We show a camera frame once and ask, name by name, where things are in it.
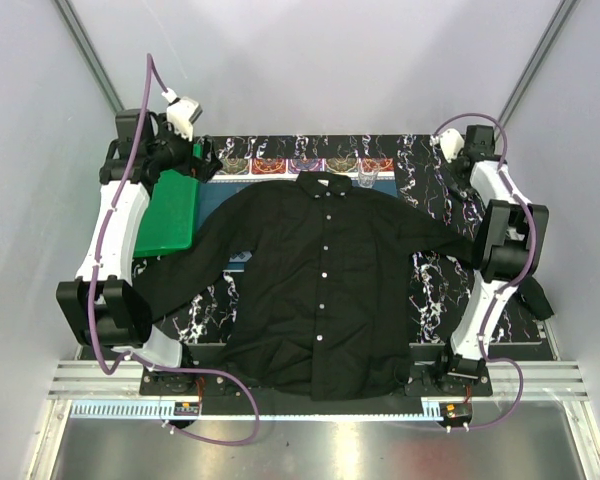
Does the black button shirt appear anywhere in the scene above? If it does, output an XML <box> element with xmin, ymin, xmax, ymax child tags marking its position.
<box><xmin>133</xmin><ymin>172</ymin><xmax>473</xmax><ymax>401</ymax></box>

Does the clear drinking glass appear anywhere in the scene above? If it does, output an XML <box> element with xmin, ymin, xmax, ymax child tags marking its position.
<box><xmin>357</xmin><ymin>159</ymin><xmax>380</xmax><ymax>189</ymax></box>

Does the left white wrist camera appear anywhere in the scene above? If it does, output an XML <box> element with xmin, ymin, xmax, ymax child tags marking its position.
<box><xmin>162</xmin><ymin>88</ymin><xmax>203</xmax><ymax>141</ymax></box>

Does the green plastic tray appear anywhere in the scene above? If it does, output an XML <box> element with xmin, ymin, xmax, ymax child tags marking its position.
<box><xmin>134</xmin><ymin>163</ymin><xmax>199</xmax><ymax>258</ymax></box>

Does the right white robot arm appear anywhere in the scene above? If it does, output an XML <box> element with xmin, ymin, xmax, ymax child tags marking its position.
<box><xmin>431</xmin><ymin>125</ymin><xmax>549</xmax><ymax>397</ymax></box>

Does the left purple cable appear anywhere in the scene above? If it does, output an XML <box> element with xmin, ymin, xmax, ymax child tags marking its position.
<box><xmin>88</xmin><ymin>53</ymin><xmax>261</xmax><ymax>445</ymax></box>

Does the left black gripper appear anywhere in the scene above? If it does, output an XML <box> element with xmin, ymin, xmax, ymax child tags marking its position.
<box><xmin>148</xmin><ymin>114</ymin><xmax>223</xmax><ymax>183</ymax></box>

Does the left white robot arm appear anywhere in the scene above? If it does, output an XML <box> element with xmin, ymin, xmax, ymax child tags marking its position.
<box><xmin>56</xmin><ymin>106</ymin><xmax>221</xmax><ymax>396</ymax></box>

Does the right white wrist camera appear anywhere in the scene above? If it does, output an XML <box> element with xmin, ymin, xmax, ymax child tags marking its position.
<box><xmin>430</xmin><ymin>128</ymin><xmax>465</xmax><ymax>163</ymax></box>

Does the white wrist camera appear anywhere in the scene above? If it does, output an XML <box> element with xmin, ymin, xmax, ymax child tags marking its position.
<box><xmin>430</xmin><ymin>128</ymin><xmax>465</xmax><ymax>163</ymax></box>
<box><xmin>162</xmin><ymin>88</ymin><xmax>203</xmax><ymax>141</ymax></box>

